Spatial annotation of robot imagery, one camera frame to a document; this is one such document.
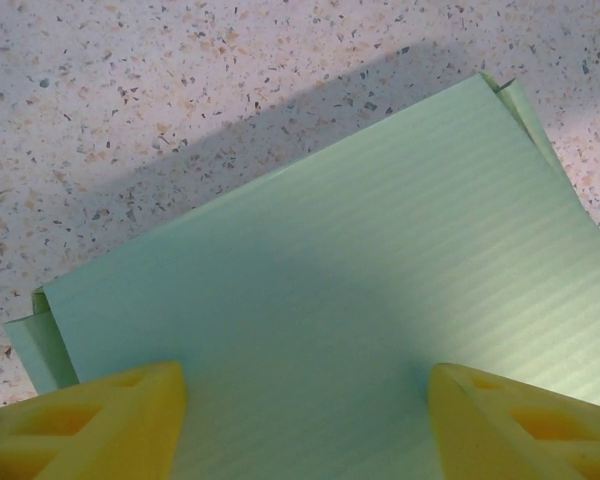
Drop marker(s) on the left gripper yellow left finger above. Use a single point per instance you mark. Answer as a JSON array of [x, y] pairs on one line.
[[80, 440]]

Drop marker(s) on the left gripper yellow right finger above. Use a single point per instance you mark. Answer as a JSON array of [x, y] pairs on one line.
[[520, 440]]

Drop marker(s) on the light green paper box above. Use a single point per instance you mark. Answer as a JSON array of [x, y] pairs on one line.
[[305, 275]]

